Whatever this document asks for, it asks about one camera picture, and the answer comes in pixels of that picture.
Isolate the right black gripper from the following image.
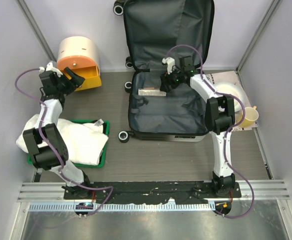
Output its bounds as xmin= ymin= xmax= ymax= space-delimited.
xmin=159 ymin=66 xmax=183 ymax=94

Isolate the round mini drawer cabinet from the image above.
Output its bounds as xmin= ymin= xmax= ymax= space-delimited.
xmin=56 ymin=36 xmax=102 ymax=91

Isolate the silver rectangular box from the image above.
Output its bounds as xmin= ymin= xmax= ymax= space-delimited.
xmin=138 ymin=87 xmax=167 ymax=97

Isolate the white black space suitcase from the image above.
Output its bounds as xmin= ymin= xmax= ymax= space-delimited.
xmin=113 ymin=0 xmax=215 ymax=142

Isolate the white garment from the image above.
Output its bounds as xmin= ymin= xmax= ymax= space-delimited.
xmin=15 ymin=113 xmax=109 ymax=166

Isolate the yellow cup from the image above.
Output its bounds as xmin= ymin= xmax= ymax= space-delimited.
xmin=239 ymin=106 xmax=259 ymax=128

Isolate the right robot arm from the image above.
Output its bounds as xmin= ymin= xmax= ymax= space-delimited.
xmin=160 ymin=56 xmax=235 ymax=198

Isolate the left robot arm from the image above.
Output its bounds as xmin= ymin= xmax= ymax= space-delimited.
xmin=22 ymin=63 xmax=92 ymax=200

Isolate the white paper plate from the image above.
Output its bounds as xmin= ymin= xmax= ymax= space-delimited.
xmin=215 ymin=82 xmax=246 ymax=105

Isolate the green plastic tray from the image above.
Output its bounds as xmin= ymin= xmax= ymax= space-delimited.
xmin=27 ymin=119 xmax=111 ymax=169

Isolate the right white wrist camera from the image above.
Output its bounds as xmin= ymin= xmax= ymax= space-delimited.
xmin=162 ymin=57 xmax=175 ymax=75

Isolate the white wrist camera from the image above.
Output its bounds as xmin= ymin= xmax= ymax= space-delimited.
xmin=39 ymin=61 xmax=63 ymax=77
xmin=162 ymin=57 xmax=175 ymax=75

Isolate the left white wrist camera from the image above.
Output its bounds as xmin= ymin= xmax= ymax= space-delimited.
xmin=39 ymin=61 xmax=63 ymax=77

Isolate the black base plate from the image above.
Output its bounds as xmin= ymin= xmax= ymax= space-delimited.
xmin=63 ymin=180 xmax=243 ymax=204

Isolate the white slotted cable duct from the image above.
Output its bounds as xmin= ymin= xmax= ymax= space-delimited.
xmin=28 ymin=200 xmax=215 ymax=212

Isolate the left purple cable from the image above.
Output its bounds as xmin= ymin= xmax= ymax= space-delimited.
xmin=14 ymin=67 xmax=113 ymax=217

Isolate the aluminium rail frame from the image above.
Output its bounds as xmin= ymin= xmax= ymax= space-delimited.
xmin=17 ymin=180 xmax=290 ymax=204

